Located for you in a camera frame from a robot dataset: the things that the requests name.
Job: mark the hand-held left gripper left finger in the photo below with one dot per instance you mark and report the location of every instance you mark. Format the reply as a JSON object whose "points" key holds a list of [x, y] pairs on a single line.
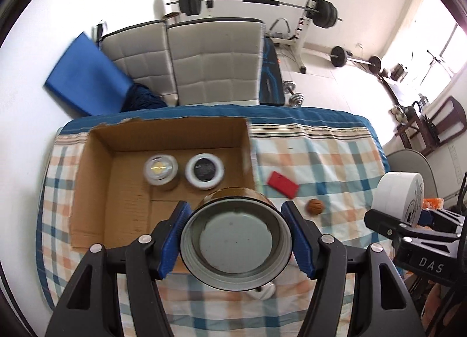
{"points": [[174, 240]]}

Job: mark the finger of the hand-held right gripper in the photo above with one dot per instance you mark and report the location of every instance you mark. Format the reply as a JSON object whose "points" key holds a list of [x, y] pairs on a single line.
{"points": [[386, 225], [437, 218]]}

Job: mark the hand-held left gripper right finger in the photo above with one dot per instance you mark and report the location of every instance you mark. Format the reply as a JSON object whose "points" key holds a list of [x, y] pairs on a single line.
{"points": [[300, 240]]}

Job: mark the white tape roll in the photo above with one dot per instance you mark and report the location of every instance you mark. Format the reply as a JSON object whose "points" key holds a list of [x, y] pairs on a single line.
{"points": [[397, 196]]}

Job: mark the cardboard box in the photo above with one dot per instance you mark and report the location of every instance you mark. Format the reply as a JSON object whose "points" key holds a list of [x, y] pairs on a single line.
{"points": [[124, 191]]}

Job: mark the white jar with black lid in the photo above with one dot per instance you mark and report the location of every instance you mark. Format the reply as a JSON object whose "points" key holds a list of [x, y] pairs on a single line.
{"points": [[204, 171]]}

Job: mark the orange object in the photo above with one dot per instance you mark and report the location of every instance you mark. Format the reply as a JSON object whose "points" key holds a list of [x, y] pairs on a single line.
{"points": [[434, 204]]}

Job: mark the walnut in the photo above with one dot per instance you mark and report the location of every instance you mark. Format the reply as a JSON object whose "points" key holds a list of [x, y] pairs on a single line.
{"points": [[315, 208]]}

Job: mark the red card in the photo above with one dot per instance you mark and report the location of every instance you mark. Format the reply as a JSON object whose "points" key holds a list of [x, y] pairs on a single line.
{"points": [[282, 184]]}

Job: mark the small white round object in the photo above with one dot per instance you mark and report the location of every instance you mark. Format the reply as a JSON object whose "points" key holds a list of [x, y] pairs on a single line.
{"points": [[263, 291]]}

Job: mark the plaid blanket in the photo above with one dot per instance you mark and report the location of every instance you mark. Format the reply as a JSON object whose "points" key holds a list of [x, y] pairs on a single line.
{"points": [[328, 162]]}

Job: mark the dark wooden chair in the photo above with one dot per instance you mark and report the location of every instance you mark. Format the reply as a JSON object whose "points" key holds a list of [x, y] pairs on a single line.
{"points": [[443, 120]]}

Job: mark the chrome dumbbell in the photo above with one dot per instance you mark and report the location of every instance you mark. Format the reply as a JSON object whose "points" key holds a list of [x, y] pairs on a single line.
{"points": [[297, 99], [289, 86]]}

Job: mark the dark blue cloth bundle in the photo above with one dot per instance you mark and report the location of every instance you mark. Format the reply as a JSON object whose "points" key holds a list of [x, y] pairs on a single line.
{"points": [[143, 98]]}

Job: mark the black and blue weight bench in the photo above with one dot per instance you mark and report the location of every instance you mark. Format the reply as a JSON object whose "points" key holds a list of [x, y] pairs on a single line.
{"points": [[271, 74]]}

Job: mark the short barbell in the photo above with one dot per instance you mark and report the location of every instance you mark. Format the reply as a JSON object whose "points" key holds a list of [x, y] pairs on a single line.
{"points": [[355, 58]]}

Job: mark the grey quilted cushion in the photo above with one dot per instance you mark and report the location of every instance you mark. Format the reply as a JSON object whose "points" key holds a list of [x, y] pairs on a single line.
{"points": [[140, 54], [217, 63]]}

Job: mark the blue folded mat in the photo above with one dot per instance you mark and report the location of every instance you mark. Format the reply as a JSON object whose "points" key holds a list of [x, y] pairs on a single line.
{"points": [[87, 76]]}

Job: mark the white barbell rack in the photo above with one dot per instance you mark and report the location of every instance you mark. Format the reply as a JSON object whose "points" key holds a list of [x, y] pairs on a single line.
{"points": [[308, 27]]}

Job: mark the long barbell with black plates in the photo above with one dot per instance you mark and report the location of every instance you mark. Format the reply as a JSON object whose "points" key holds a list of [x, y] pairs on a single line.
{"points": [[255, 1]]}

